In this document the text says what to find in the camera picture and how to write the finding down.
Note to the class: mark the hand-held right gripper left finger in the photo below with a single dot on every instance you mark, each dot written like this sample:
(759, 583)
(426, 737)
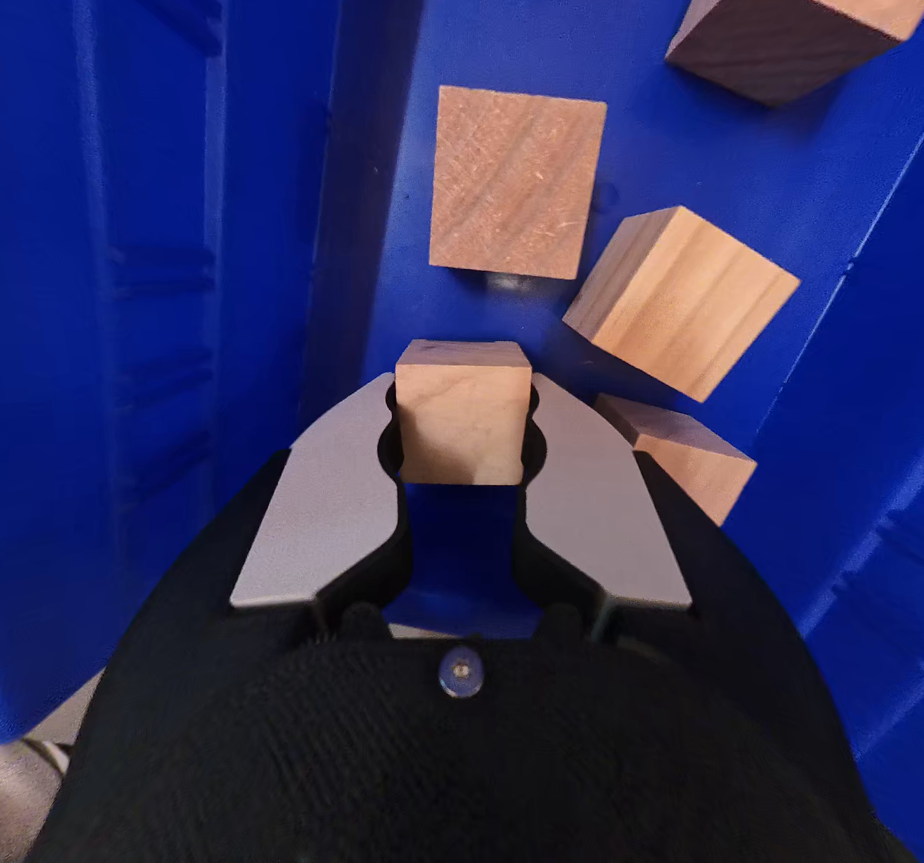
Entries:
(325, 516)

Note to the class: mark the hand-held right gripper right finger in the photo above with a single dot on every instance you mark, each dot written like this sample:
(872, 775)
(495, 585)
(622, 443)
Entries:
(599, 516)

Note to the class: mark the wooden cube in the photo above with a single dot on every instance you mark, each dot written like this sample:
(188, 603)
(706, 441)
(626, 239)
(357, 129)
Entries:
(794, 19)
(516, 181)
(462, 423)
(678, 300)
(693, 459)

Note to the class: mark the blue plastic bin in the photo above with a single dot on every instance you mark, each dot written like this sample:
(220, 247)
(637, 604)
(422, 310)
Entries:
(216, 228)

